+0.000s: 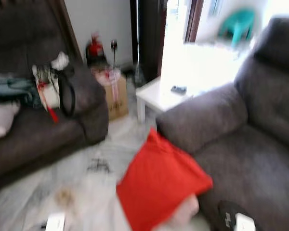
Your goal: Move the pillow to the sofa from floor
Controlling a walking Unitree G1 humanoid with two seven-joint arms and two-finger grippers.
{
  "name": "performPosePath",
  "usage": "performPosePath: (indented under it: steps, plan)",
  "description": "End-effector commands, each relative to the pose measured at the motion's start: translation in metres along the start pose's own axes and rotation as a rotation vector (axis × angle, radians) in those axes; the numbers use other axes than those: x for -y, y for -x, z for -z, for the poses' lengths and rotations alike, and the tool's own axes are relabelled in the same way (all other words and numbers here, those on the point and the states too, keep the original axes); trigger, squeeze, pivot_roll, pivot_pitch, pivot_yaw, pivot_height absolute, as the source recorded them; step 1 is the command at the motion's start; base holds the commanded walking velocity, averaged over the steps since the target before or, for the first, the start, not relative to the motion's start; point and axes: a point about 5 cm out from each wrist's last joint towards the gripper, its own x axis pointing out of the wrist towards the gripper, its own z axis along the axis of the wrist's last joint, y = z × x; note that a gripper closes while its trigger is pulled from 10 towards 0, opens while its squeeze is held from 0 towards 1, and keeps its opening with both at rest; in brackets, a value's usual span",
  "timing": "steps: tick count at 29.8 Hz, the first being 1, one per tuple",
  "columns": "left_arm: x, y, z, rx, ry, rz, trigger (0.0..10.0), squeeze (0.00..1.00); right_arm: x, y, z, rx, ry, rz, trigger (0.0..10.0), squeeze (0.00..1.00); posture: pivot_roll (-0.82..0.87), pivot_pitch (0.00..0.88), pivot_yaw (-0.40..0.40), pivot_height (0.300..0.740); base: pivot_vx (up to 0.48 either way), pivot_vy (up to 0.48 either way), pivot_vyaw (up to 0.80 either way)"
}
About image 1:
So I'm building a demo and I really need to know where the red square pillow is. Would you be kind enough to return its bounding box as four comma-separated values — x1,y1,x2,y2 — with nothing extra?
117,128,213,231

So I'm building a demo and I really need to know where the grey fabric sofa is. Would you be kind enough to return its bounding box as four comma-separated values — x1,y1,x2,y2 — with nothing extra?
0,0,109,192
156,17,289,231

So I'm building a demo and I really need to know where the small black device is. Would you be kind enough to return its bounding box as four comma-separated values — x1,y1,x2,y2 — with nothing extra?
171,86,187,95

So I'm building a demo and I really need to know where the white low side table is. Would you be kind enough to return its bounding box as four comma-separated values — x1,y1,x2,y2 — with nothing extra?
136,75,234,123

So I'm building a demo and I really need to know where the cardboard box with arrow symbols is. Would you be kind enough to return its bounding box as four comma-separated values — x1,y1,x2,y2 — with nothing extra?
107,99,130,121

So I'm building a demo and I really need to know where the grey power strip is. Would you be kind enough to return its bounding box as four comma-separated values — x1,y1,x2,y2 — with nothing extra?
133,62,146,88

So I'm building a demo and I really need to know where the cardboard box with red tape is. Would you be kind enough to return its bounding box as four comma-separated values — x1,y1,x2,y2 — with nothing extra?
102,72,129,104

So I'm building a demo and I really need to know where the pink cloth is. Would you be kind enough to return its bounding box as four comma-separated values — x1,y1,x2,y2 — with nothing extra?
92,66,122,87

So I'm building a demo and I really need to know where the teal plastic stool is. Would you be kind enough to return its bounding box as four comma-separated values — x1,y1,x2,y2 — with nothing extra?
218,8,257,48

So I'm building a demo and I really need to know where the dark door leaf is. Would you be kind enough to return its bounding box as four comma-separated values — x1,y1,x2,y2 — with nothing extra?
130,0,165,82

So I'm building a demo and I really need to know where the black round stand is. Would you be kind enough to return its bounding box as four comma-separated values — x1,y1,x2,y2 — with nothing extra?
86,54,108,68

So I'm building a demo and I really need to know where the red fire extinguisher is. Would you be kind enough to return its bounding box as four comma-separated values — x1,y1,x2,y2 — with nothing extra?
88,33,105,57

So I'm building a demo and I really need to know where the red tassel ribbon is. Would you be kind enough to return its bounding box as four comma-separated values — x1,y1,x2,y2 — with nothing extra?
37,81,59,124

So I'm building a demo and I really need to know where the white crumpled tissue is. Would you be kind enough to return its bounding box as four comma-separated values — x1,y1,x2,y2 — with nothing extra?
51,51,70,71

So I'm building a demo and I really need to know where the white plush cushion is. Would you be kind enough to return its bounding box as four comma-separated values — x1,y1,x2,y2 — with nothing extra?
0,102,21,139

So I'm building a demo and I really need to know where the dark teal cloth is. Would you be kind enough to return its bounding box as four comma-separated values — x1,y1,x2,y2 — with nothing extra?
0,76,41,107

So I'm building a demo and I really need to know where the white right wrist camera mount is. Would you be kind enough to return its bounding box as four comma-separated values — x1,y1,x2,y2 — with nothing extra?
235,213,256,231

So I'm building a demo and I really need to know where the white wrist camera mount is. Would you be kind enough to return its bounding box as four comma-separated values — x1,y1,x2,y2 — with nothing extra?
45,213,67,231
235,213,256,231

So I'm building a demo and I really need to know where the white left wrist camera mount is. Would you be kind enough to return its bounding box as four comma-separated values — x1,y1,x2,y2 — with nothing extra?
45,213,67,231

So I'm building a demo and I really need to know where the brown wooden door frame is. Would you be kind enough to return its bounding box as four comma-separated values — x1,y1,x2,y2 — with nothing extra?
184,0,205,44

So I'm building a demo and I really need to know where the white handbag with black straps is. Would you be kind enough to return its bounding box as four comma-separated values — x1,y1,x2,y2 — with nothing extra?
33,63,77,118

